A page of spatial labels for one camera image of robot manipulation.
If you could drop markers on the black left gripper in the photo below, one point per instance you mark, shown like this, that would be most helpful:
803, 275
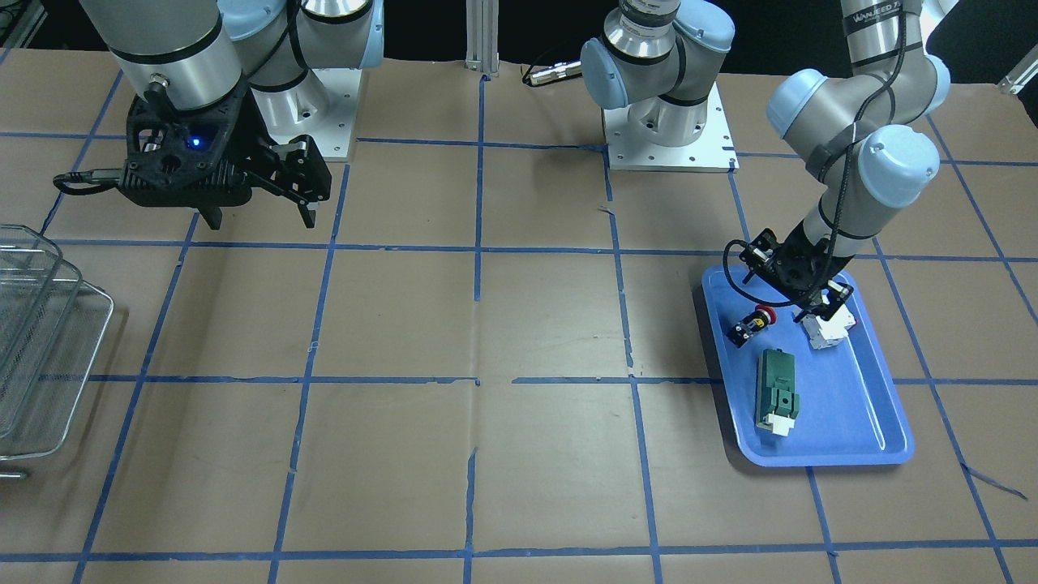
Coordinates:
800, 262

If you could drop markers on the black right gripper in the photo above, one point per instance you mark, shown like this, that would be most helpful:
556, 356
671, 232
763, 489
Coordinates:
256, 139

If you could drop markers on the red emergency stop button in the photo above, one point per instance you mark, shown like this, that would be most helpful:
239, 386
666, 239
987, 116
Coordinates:
749, 326

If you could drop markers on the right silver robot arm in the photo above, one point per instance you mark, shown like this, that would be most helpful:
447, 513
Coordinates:
205, 47

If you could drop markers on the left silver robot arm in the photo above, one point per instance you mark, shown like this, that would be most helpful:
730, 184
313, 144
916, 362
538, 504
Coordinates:
652, 70

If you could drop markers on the white circuit breaker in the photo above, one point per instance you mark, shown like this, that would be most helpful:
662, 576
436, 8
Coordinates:
824, 334

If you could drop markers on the blue plastic tray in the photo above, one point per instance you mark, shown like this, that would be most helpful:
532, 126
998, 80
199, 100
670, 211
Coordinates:
850, 414

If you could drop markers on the green terminal block module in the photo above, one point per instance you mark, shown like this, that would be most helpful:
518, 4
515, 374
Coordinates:
777, 403

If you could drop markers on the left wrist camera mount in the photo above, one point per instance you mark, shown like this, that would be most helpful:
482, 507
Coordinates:
759, 258

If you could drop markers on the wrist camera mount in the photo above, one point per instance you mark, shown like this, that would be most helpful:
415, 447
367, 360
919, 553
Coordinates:
759, 258
184, 158

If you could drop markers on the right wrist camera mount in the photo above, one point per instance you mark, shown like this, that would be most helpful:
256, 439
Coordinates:
184, 158

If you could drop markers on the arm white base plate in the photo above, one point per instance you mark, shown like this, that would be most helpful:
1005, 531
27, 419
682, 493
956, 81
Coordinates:
654, 135
323, 105

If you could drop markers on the wire mesh shelf rack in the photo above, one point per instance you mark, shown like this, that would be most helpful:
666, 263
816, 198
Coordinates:
52, 324

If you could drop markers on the aluminium rail bottom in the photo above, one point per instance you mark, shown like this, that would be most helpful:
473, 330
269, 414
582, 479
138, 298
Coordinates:
1014, 82

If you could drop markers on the aluminium frame post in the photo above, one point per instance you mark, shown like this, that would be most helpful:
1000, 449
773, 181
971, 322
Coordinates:
482, 21

